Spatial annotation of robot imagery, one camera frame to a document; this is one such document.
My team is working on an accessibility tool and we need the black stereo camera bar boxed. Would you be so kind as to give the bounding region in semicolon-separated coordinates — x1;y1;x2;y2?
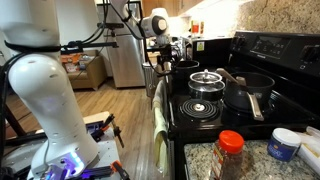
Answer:
97;22;125;30

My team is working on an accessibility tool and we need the black camera boom stand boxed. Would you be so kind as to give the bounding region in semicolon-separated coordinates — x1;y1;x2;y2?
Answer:
59;39;119;54

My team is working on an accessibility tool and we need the black pot with long handle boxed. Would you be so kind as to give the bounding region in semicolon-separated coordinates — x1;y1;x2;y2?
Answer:
168;59;201;84

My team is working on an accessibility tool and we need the spice jar with red lid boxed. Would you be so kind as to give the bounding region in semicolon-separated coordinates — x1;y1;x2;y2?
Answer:
211;129;245;180

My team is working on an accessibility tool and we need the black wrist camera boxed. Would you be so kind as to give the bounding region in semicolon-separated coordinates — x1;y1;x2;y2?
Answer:
145;44;165;53

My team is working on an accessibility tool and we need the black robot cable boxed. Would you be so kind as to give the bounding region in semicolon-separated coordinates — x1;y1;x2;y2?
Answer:
139;28;168;77

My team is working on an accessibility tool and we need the tan sofa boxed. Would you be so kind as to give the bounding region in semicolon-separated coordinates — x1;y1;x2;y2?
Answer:
59;49;108;93

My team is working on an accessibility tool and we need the dark saucepan with metal handle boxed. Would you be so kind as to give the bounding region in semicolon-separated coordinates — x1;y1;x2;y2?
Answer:
223;71;276;122

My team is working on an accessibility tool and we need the steel trash can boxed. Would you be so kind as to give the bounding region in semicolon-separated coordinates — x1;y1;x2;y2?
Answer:
142;62;159;99

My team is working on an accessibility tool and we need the small steel pot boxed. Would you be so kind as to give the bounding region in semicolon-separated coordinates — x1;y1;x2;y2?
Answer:
187;84;226;102

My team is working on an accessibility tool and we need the red container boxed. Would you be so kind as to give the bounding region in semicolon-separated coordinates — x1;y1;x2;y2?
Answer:
190;20;201;35

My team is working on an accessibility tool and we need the black electric stove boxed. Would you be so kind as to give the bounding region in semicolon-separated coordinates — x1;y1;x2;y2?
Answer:
165;30;320;180

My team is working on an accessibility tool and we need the blue jar with white lid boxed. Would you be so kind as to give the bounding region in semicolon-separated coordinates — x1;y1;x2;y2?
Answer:
266;127;302;163

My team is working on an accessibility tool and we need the metal robot mounting table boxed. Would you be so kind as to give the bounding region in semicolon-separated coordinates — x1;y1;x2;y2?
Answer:
0;110;122;180

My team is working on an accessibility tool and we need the glass lid with metal handle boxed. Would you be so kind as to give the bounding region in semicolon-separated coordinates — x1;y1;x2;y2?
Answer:
189;68;223;85

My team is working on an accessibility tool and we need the white and yellow paper box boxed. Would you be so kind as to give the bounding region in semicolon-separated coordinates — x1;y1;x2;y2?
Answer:
296;125;320;174

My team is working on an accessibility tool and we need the black appliance with yellow sticker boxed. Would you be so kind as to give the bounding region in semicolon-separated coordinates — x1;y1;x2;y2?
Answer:
190;37;234;68

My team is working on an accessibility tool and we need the plain light wood cabinet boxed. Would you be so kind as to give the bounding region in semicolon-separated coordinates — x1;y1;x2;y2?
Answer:
143;0;204;19

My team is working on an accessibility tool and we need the stainless steel refrigerator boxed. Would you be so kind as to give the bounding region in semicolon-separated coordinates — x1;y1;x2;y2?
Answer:
96;1;148;89

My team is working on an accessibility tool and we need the pale yellow dish towel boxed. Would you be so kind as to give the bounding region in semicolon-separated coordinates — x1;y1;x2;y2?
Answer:
151;79;170;177

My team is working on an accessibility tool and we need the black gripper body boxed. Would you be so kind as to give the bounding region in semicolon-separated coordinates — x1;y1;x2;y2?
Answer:
157;44;175;64

